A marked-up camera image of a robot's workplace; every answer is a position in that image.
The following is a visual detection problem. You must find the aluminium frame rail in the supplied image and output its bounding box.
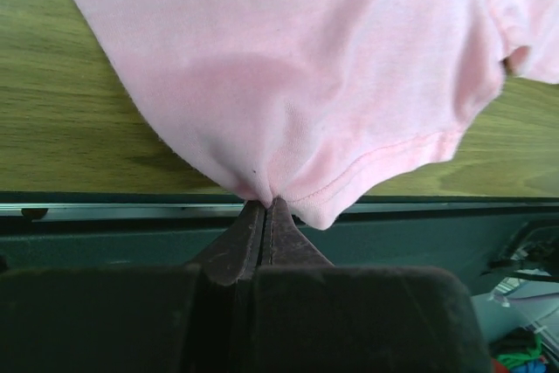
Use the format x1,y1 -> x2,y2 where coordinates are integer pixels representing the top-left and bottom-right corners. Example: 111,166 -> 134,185
1,203 -> 244,221

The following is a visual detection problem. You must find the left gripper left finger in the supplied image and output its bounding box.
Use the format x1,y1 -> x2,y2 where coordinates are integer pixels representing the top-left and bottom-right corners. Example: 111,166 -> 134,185
1,202 -> 266,372

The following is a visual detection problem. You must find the pink t shirt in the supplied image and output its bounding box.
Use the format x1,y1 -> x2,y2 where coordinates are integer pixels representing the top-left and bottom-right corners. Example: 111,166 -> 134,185
73,0 -> 558,230

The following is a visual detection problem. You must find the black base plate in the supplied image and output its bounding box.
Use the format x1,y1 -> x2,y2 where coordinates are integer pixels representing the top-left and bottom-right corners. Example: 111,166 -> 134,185
1,192 -> 558,294

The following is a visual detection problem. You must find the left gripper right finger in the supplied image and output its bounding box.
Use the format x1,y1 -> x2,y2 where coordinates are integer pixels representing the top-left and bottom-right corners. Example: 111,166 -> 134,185
244,199 -> 492,372

